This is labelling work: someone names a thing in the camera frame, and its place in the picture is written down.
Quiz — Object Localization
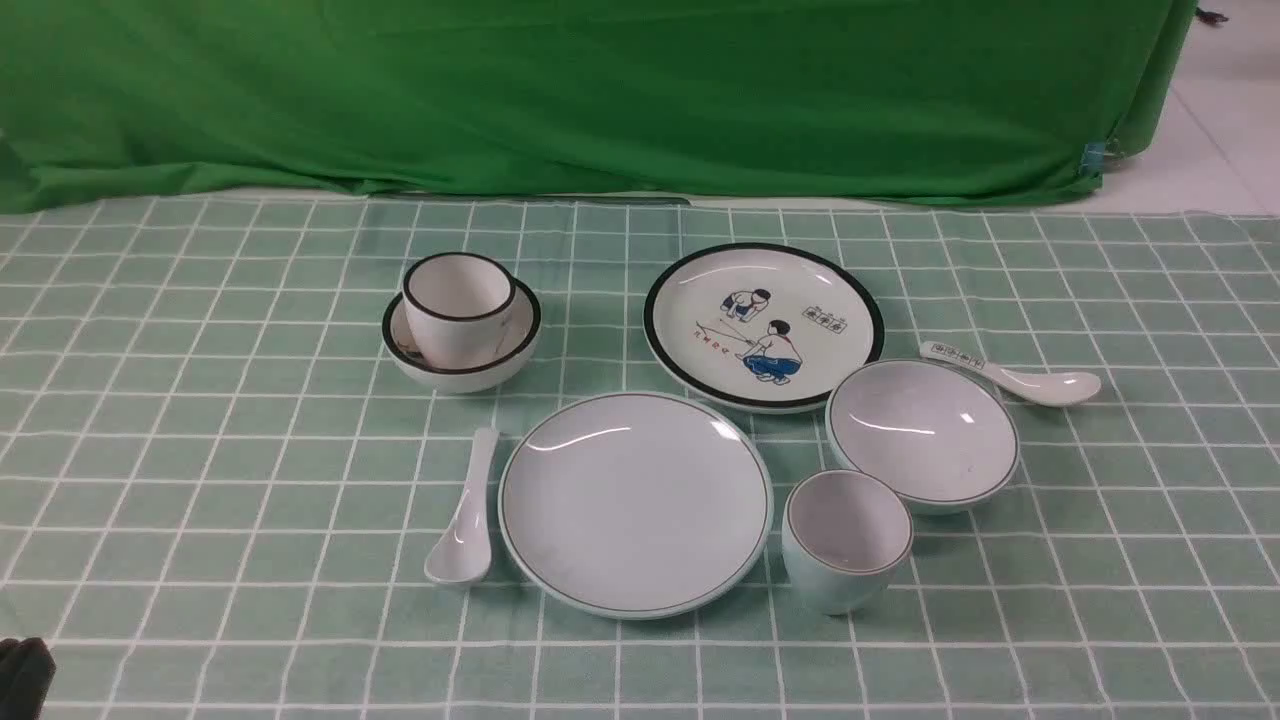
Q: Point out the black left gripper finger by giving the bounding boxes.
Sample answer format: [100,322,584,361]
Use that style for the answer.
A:
[1,637,56,720]

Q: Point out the plain white ceramic spoon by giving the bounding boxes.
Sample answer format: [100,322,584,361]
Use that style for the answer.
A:
[424,427,499,585]

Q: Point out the pale green cup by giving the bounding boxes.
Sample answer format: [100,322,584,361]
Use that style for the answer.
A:
[782,469,915,616]

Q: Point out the pale green bowl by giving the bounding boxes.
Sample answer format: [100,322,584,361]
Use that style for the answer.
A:
[824,359,1020,515]

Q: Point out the white cup black rim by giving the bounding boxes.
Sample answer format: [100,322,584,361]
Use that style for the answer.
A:
[401,252,516,372]

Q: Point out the white bowl black rim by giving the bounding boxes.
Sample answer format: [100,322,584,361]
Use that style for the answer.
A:
[381,278,541,395]

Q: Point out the pale green plain plate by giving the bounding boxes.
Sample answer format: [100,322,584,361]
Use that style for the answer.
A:
[495,392,774,621]

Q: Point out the cartoon plate black rim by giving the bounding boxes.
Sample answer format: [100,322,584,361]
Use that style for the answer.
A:
[643,243,886,414]

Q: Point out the green backdrop cloth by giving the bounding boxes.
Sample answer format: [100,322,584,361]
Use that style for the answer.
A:
[1,1,1196,213]

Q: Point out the blue binder clip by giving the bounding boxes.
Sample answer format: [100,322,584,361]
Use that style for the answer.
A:
[1078,142,1107,176]

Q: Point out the white spoon patterned handle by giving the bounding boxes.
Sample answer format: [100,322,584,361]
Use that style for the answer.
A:
[918,341,1103,407]

